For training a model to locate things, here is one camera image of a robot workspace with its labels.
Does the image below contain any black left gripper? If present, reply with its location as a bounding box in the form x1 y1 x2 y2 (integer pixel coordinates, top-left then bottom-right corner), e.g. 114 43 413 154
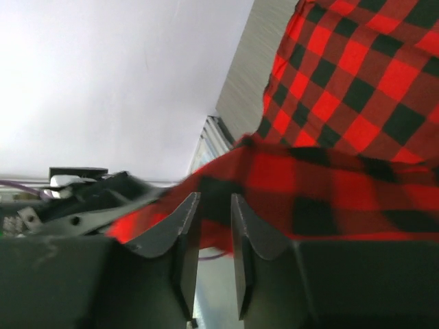
16 167 165 236

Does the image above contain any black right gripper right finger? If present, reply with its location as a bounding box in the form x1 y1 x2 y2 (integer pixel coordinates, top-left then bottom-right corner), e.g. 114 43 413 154
231 195 438 329

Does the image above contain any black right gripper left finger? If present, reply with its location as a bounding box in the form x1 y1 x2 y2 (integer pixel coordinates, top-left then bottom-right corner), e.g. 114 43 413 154
1 193 201 328

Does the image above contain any red black plaid shirt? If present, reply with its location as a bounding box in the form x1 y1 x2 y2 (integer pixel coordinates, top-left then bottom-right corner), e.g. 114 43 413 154
109 1 438 252

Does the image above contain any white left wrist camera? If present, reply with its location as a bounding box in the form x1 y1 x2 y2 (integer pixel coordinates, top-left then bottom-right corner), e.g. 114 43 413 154
47 175 84 199

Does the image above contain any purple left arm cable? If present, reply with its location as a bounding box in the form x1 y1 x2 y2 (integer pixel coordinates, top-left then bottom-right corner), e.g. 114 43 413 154
0 180 52 202

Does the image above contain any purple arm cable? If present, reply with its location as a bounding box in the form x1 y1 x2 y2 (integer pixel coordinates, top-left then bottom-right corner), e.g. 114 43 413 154
198 252 229 262
0 180 52 202

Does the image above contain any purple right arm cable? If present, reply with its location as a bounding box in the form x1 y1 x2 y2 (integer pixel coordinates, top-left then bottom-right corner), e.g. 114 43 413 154
198 252 229 262

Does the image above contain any aluminium rail frame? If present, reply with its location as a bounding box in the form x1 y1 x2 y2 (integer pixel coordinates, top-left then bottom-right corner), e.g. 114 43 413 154
188 116 235 174

